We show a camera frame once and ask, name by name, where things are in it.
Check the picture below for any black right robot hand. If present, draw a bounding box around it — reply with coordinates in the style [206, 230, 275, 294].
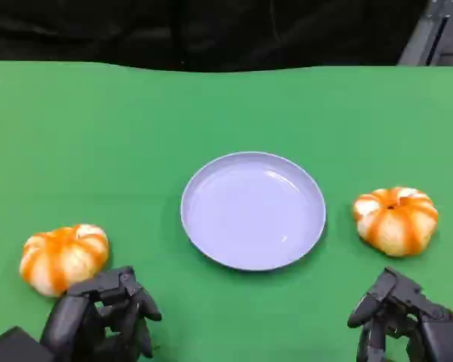
[347, 266, 453, 362]

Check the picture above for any orange and white bread roll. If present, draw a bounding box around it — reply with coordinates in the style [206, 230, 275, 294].
[353, 186, 439, 258]
[19, 223, 110, 298]

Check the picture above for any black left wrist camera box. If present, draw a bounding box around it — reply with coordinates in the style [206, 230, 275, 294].
[0, 326, 56, 362]

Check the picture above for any black backdrop cloth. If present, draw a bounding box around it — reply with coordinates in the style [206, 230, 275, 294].
[0, 0, 431, 73]

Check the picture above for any green table cloth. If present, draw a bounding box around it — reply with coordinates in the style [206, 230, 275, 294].
[0, 60, 453, 362]

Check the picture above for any grey metal frame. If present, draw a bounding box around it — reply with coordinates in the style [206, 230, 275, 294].
[397, 0, 453, 67]

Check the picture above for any lilac plate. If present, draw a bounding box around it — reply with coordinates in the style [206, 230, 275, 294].
[180, 151, 327, 272]

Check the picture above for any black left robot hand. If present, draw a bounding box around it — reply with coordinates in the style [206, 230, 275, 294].
[40, 265, 162, 362]

